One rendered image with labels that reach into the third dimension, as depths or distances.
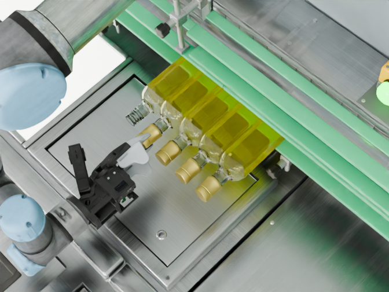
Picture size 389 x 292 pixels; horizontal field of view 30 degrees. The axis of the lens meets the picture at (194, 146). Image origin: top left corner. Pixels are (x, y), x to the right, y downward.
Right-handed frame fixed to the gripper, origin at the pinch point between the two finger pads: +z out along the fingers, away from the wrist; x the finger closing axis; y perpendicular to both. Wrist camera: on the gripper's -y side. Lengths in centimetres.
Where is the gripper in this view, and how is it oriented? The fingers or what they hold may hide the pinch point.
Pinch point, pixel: (143, 141)
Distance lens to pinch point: 151.1
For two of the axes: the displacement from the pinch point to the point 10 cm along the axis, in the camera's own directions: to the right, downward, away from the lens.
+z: 7.1, -6.4, 3.0
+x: -0.6, -4.8, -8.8
